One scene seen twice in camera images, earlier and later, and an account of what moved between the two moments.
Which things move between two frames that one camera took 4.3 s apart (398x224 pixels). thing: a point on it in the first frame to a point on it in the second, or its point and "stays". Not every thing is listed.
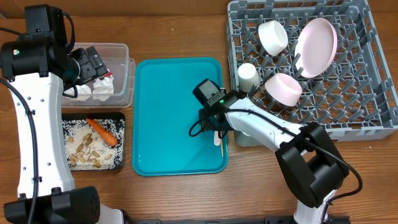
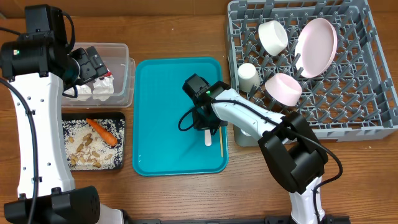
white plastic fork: (217, 140) to (208, 137)
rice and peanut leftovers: (86, 149) stays
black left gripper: (94, 66) stays
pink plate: (316, 46) stays
